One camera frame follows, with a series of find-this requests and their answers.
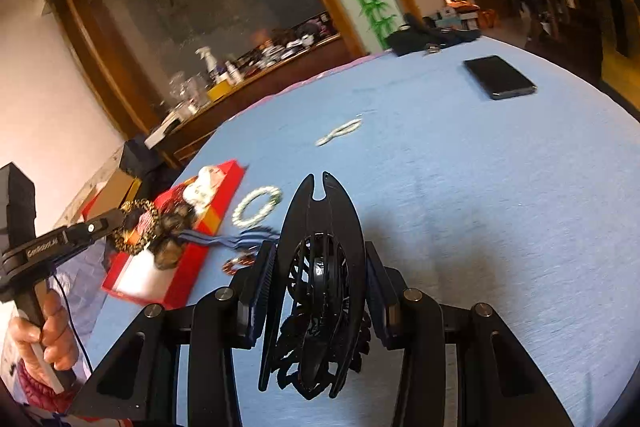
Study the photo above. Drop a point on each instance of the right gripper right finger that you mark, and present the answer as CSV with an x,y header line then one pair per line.
x,y
383,301

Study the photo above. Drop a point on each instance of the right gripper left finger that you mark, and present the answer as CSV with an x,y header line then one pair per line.
x,y
253,299

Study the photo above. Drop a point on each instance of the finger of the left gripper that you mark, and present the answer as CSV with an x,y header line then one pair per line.
x,y
106,223

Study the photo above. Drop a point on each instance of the leopard print scrunchie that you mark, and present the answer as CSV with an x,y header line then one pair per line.
x,y
141,226

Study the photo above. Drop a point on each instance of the blue striped headband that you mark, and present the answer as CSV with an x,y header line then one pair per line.
x,y
247,240

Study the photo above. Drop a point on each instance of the red jewelry tray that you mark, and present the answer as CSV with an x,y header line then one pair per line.
x,y
135,279

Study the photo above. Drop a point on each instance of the left hand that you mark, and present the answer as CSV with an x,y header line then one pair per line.
x,y
52,346

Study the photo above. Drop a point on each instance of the brown cardboard box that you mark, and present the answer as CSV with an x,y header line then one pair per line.
x,y
120,187

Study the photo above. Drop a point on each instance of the dark organza scrunchie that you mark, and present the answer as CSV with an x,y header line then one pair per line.
x,y
167,249

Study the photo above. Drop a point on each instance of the white polka dot scrunchie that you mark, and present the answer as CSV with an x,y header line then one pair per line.
x,y
200,192

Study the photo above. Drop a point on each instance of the wooden counter shelf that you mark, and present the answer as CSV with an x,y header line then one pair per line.
x,y
184,142

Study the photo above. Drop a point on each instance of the blue bed sheet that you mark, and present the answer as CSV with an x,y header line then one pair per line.
x,y
530,204

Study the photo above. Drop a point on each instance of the white spray bottle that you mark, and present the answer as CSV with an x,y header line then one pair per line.
x,y
206,55

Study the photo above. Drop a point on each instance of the black smartphone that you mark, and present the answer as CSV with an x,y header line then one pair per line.
x,y
498,78

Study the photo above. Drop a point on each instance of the black clothing pile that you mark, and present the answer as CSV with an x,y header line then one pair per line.
x,y
421,35

